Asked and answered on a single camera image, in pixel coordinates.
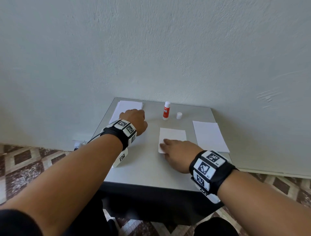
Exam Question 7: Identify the person's left hand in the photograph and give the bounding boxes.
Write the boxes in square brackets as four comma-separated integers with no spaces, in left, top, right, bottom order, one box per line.
[119,109,148,141]

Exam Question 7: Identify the person's right hand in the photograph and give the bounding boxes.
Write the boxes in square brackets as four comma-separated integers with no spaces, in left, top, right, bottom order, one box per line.
[159,139,203,174]

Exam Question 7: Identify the small white paper card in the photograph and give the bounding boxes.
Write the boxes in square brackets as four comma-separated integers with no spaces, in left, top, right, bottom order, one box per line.
[158,128,187,154]

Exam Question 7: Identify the person's right forearm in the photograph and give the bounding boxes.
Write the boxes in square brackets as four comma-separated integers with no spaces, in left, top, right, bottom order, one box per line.
[217,169,311,236]

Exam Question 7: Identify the person's left forearm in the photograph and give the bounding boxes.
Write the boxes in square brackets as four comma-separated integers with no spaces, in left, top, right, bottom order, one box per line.
[0,133,123,236]

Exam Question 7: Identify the grey table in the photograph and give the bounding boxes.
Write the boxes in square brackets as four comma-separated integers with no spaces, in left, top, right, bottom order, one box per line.
[91,97,233,225]

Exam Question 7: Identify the red and white glue stick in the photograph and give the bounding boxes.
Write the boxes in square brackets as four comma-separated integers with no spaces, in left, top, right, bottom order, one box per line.
[163,102,171,121]

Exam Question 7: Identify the black left wrist tracker band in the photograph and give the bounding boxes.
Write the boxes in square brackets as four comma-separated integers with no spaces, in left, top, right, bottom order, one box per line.
[100,119,137,168]

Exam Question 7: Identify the black wrist tracker band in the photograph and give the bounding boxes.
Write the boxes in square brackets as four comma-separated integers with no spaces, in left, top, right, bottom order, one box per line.
[100,119,137,168]
[189,150,237,204]

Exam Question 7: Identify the white paper sheet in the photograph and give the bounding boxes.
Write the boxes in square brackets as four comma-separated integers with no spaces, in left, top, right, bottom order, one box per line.
[193,121,230,153]

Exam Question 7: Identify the black right wrist tracker band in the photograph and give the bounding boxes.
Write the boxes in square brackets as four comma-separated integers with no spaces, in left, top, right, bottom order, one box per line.
[189,150,237,204]

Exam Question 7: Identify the stack of white paper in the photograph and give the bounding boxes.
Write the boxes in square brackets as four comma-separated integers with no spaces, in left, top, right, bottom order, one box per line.
[109,100,144,124]

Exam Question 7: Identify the black trousers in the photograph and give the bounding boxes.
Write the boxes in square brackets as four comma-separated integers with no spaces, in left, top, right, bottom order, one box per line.
[62,190,240,236]

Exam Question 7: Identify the white skirting board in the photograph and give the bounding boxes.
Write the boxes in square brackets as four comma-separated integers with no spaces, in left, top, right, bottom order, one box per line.
[236,167,311,180]

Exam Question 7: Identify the black sleeve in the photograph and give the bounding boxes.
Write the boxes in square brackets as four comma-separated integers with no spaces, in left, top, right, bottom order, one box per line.
[0,209,44,236]

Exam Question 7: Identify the black cable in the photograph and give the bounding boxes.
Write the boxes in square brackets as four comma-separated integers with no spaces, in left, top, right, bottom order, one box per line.
[87,132,105,144]

